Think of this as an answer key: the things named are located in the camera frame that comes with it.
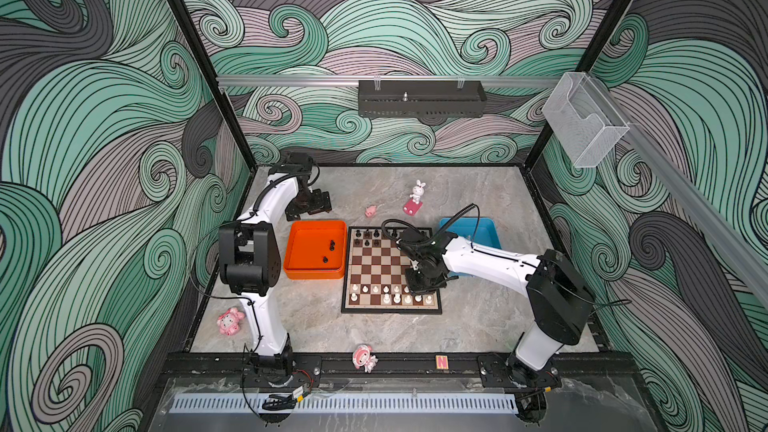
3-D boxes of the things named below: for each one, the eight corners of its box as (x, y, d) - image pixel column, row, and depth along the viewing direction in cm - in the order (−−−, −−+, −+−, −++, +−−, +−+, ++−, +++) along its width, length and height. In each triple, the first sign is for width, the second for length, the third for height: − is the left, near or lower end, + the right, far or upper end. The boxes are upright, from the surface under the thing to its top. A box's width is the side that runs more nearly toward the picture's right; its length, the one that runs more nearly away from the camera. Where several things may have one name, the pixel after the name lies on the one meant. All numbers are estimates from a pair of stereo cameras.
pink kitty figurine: (218, 335, 81) (212, 331, 78) (226, 312, 85) (220, 307, 82) (239, 335, 81) (233, 331, 78) (245, 312, 85) (241, 307, 82)
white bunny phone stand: (404, 212, 108) (405, 197, 101) (414, 195, 113) (417, 179, 107) (415, 217, 106) (417, 202, 100) (425, 199, 112) (428, 184, 105)
